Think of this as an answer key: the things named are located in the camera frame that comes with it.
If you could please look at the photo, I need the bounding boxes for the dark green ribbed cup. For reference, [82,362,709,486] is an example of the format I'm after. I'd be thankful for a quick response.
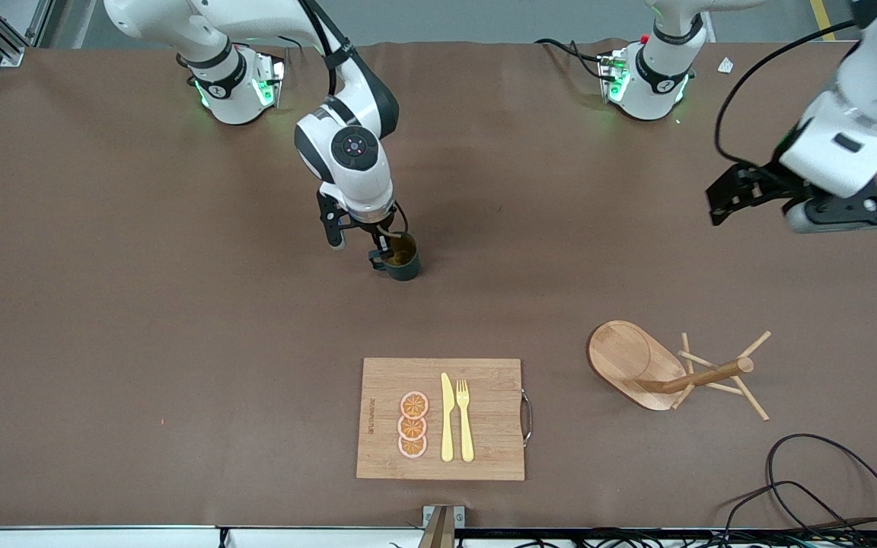
[372,231,423,282]

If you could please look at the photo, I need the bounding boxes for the wooden mug tree stand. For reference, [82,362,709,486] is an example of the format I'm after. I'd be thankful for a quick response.
[588,320,774,422]

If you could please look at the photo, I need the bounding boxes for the yellow plastic knife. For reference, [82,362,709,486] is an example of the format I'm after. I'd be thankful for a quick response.
[440,372,456,463]

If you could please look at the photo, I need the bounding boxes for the yellow plastic fork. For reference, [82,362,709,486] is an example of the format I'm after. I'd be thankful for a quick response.
[456,379,476,463]

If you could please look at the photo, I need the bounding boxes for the brown table cover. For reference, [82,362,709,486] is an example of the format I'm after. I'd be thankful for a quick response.
[0,40,877,531]

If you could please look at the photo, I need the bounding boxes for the bamboo cutting board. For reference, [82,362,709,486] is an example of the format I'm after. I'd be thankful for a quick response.
[356,358,534,482]

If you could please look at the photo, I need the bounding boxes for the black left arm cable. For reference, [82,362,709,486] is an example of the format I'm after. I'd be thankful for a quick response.
[715,21,859,167]

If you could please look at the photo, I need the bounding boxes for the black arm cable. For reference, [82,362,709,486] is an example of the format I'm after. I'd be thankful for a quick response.
[298,0,357,100]
[715,21,859,167]

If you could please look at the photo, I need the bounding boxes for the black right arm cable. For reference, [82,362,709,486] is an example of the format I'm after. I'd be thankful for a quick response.
[298,0,357,100]

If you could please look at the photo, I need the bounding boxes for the black base cable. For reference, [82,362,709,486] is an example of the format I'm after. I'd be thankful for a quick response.
[252,37,304,77]
[534,38,611,81]

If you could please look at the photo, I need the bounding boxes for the metal table bracket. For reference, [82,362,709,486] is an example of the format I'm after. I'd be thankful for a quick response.
[422,505,466,548]

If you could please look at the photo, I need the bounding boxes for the black looped cable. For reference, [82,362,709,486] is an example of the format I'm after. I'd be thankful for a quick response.
[766,434,877,537]
[715,480,873,548]

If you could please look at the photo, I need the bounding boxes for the black cable bundle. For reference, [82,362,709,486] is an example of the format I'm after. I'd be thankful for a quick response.
[454,527,877,548]

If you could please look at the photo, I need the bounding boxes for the white table edge rail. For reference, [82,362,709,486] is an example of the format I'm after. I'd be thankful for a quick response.
[0,524,426,548]

